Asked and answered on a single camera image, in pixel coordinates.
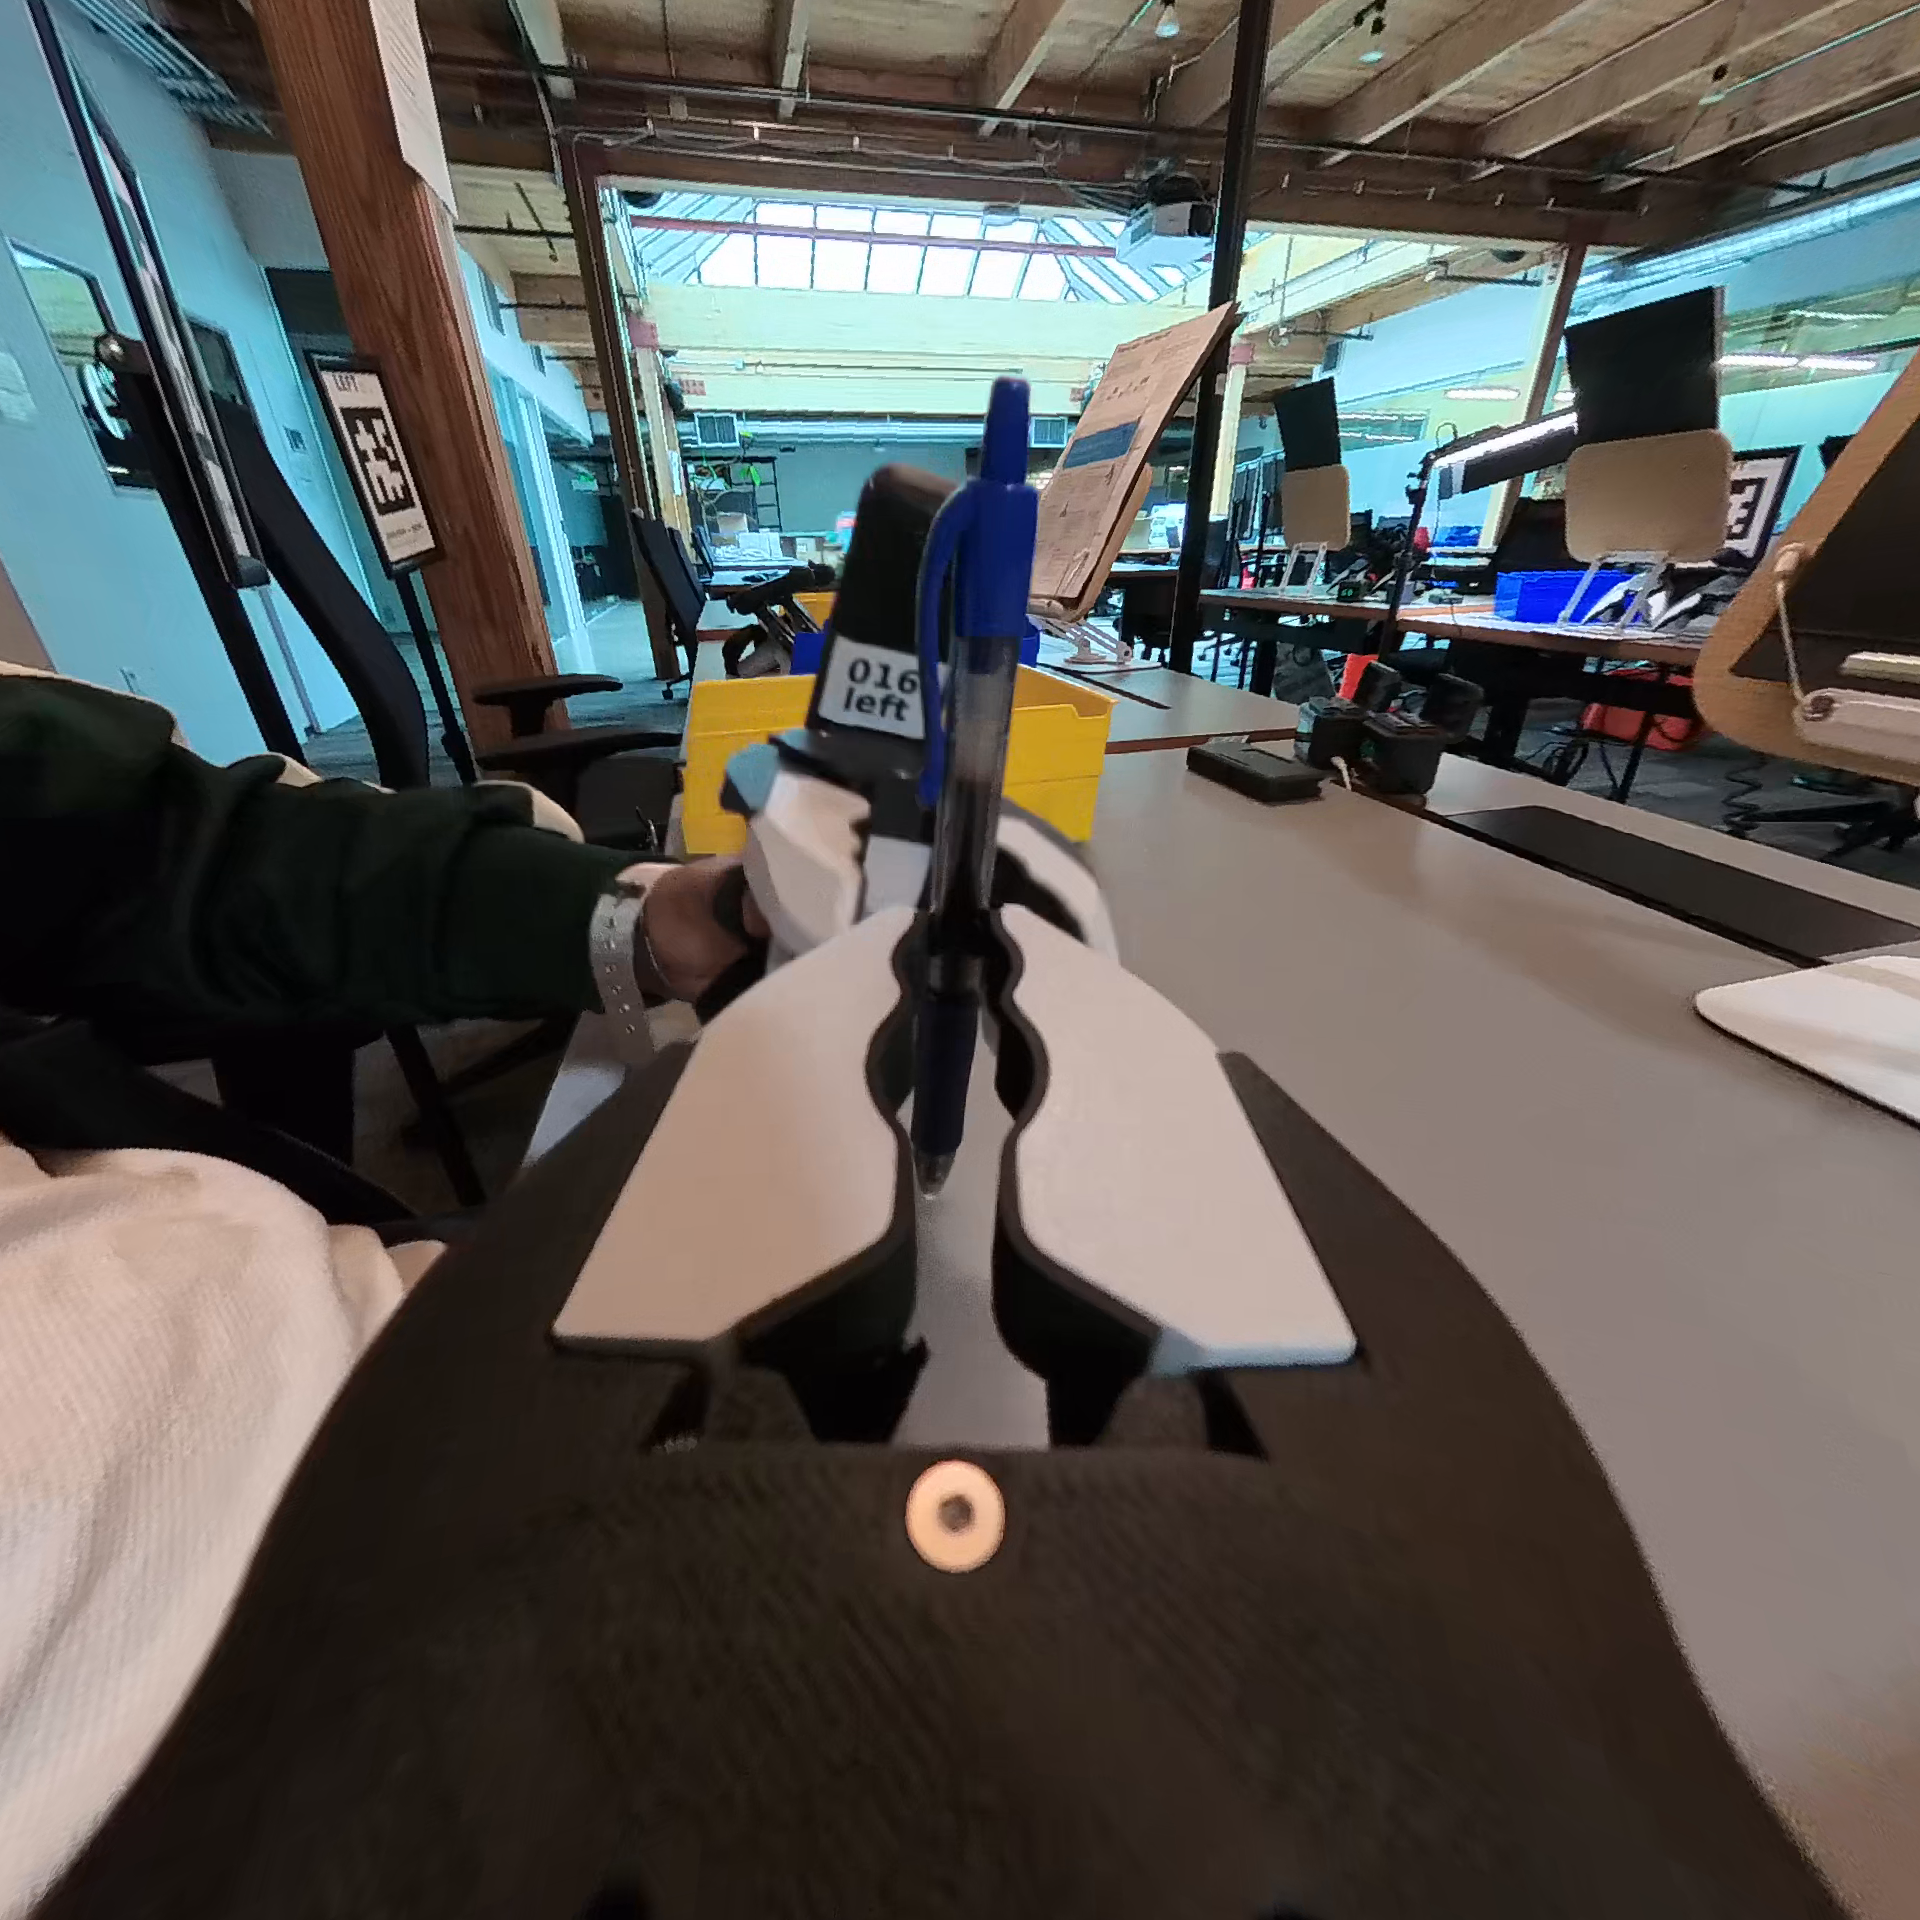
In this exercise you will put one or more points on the blue ballpoint pen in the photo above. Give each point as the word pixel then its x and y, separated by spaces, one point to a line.
pixel 974 720

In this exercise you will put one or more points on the small marker poster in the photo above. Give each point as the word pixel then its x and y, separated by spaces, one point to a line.
pixel 1762 503

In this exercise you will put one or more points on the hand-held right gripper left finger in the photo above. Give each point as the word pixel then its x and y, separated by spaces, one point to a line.
pixel 735 1184

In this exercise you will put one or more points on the wooden pillar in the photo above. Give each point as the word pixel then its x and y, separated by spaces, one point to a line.
pixel 405 375

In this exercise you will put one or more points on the white paper notice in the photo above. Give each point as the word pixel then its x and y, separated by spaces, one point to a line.
pixel 412 90

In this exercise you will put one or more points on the black desk mat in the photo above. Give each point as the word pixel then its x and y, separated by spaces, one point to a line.
pixel 1680 879

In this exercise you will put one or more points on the white stand base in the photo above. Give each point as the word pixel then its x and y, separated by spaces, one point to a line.
pixel 1829 1028

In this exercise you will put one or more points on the person's left forearm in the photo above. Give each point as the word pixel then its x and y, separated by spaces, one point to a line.
pixel 300 870

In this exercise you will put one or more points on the blue plastic bin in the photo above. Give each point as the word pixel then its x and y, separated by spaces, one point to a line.
pixel 1030 644
pixel 1560 596

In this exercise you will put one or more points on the silver wristwatch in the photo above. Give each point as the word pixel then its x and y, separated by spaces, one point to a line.
pixel 618 968

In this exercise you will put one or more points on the black rectangular case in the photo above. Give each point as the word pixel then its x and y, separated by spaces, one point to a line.
pixel 1254 768

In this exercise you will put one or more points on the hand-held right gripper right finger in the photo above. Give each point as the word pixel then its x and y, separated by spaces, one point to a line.
pixel 1185 1202

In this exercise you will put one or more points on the black framed display panel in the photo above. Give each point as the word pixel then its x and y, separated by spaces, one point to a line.
pixel 194 525

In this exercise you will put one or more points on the white ceiling projector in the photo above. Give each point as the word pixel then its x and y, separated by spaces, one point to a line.
pixel 1167 230

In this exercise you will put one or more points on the yellow plastic bin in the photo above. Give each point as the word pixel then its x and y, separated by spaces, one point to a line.
pixel 1065 751

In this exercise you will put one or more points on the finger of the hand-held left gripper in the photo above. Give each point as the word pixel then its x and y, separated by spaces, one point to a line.
pixel 1058 886
pixel 802 855

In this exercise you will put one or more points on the grey desk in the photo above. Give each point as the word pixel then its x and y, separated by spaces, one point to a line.
pixel 1500 1126

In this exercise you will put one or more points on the cardboard backed board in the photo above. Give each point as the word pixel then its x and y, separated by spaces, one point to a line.
pixel 1309 436
pixel 1641 360

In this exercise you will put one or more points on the person's dark green jacket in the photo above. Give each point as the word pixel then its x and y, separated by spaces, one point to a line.
pixel 89 1080

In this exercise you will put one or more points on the black board with wooden back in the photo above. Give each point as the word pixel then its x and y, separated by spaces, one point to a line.
pixel 1846 599

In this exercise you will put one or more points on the white sign stand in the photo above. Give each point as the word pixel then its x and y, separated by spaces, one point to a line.
pixel 1095 644

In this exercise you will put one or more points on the person's left hand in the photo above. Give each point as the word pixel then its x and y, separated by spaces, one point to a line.
pixel 690 931

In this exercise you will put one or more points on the framed marker poster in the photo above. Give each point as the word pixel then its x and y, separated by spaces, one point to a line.
pixel 377 466

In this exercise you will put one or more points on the black metal pole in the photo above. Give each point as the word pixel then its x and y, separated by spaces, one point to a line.
pixel 1230 300

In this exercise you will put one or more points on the brown cardboard sign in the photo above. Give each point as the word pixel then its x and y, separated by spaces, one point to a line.
pixel 1126 452

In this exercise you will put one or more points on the person's white shirt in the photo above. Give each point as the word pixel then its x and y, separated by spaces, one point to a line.
pixel 150 1426

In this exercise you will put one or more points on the black charging dock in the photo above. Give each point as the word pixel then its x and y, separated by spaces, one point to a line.
pixel 1394 744

